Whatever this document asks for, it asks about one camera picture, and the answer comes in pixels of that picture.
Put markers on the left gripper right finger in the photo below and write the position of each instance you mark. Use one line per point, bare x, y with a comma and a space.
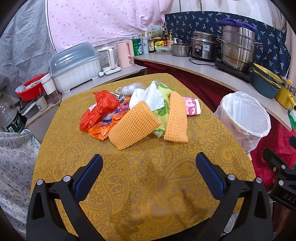
254, 221

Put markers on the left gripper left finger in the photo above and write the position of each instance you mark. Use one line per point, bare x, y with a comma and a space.
44, 221

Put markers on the orange printed plastic bag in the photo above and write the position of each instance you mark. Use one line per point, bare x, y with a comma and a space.
101, 130

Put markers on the orange foam net sleeve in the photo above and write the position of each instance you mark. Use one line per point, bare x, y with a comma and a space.
176, 128
135, 125

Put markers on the red plastic bag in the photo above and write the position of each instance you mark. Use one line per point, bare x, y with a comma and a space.
106, 102

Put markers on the pink white paper cup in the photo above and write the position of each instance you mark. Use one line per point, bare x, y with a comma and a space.
192, 106

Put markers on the green yellow snack bag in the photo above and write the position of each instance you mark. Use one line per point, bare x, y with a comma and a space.
162, 113

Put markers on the clear plastic bag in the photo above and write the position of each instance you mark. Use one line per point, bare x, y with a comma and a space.
128, 90

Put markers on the white paper towel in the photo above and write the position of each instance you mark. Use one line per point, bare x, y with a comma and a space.
152, 96

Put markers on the white lined trash bin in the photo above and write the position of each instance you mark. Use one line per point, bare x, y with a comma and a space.
245, 118

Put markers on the red cloth skirt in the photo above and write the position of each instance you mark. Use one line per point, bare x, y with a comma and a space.
211, 94

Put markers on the yellow saucepan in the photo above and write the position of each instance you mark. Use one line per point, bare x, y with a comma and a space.
286, 94

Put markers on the yellow paisley tablecloth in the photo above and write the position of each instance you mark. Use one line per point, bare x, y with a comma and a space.
151, 189

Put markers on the blue yellow stacked basins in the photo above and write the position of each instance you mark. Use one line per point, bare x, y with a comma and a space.
265, 82

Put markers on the black induction cooktop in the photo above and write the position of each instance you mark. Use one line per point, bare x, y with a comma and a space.
243, 76

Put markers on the red plastic basin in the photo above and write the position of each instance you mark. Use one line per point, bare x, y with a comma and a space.
33, 89

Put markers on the white lidded canister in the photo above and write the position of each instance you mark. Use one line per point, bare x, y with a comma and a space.
50, 88

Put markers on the navy floral cloth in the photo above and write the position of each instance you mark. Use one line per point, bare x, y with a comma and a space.
273, 55

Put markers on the dish rack with blue lid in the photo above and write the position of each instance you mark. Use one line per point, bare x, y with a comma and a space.
74, 66

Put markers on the large steel steamer pot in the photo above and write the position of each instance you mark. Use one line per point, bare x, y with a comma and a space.
238, 47

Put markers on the white glass electric kettle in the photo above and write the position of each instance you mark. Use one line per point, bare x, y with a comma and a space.
108, 62

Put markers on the silver rice cooker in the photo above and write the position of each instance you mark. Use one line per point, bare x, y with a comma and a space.
204, 46

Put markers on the small steel pot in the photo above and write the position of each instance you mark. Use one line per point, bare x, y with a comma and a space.
180, 50

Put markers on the pink electric kettle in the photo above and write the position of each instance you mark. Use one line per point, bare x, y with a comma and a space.
125, 53

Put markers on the purple cloth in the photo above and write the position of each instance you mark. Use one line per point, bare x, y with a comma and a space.
237, 23

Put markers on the green tin can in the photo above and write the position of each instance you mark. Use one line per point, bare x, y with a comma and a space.
137, 46

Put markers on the white bottle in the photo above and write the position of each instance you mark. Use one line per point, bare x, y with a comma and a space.
145, 47

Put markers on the pink dotted curtain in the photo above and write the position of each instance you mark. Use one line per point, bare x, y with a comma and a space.
100, 22

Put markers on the dark soy sauce bottle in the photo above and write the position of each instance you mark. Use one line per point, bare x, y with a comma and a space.
150, 43

